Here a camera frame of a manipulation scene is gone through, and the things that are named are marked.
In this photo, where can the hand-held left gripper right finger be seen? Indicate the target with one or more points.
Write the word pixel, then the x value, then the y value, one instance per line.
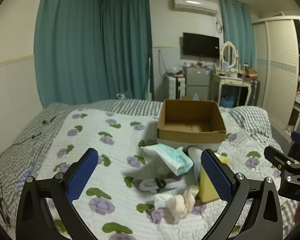
pixel 216 177

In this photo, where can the cream cloth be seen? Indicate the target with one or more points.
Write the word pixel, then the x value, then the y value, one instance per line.
pixel 183 203

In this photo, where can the white dressing table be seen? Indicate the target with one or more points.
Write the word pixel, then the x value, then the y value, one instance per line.
pixel 225 81

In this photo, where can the white louvred wardrobe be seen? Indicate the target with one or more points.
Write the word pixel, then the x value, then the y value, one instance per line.
pixel 280 62

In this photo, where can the black wall television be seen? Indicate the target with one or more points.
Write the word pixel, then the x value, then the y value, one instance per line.
pixel 201 45

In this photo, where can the white side cabinet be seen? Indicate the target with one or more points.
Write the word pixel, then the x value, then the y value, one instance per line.
pixel 173 87

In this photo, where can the white sock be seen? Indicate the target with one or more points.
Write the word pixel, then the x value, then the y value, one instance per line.
pixel 195 158

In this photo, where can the white teal plastic packet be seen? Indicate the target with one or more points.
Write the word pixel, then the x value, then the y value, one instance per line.
pixel 171 156

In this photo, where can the white mop pole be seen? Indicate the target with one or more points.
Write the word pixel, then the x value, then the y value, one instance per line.
pixel 149 80

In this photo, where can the grey small fridge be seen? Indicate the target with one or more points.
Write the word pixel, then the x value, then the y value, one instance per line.
pixel 196 82

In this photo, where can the cardboard box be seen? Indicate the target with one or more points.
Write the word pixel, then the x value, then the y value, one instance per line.
pixel 190 120

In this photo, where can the oval white mirror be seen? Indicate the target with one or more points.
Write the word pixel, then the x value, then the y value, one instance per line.
pixel 228 53

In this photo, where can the white air conditioner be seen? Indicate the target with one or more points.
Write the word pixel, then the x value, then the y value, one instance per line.
pixel 195 5

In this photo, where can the wide teal curtain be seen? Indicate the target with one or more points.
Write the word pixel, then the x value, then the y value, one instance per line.
pixel 90 50

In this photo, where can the grey checked pillow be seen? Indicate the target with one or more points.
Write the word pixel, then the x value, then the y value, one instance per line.
pixel 250 120

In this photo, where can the white purple socks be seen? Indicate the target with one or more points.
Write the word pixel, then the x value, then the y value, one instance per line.
pixel 150 185

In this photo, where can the blue storage basket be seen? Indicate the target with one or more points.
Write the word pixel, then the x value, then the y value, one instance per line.
pixel 227 102

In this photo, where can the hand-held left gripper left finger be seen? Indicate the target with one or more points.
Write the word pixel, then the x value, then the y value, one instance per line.
pixel 83 174

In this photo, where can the narrow teal curtain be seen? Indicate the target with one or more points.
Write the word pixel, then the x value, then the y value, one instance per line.
pixel 236 32

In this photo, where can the white flowered quilt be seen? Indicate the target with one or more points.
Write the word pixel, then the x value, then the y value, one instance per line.
pixel 110 155

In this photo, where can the white cloth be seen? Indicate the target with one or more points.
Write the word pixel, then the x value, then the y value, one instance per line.
pixel 161 200

